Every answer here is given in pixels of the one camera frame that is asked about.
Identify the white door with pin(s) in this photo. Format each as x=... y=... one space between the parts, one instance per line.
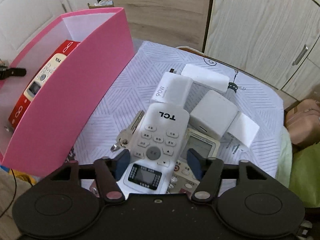
x=30 y=10

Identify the white cube charger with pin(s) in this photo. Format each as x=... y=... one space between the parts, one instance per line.
x=212 y=112

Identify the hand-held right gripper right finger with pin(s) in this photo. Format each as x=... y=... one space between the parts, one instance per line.
x=193 y=162

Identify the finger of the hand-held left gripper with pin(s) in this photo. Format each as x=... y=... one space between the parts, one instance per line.
x=15 y=72

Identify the white charger with grey print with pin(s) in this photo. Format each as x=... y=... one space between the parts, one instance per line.
x=172 y=90

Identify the pink bag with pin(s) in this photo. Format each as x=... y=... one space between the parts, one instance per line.
x=302 y=125

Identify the pink storage box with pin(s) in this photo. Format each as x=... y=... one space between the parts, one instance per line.
x=62 y=105

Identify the light wood wardrobe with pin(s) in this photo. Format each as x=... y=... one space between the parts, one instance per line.
x=250 y=17

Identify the white remote control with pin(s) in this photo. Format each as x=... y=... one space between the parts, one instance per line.
x=160 y=130

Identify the brown wooden cabinet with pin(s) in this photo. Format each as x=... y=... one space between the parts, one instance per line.
x=162 y=10

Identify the white flat power bank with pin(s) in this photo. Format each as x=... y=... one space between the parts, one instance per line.
x=205 y=77

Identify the pale green cloth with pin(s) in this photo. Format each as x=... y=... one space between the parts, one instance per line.
x=285 y=155

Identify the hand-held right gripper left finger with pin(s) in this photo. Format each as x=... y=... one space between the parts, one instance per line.
x=122 y=162

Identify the small white plug adapter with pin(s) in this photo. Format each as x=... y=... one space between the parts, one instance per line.
x=243 y=128

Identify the white striped tablecloth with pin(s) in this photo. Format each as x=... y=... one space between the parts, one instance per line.
x=125 y=80

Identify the beige remote control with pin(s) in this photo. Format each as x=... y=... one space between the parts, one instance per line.
x=200 y=145

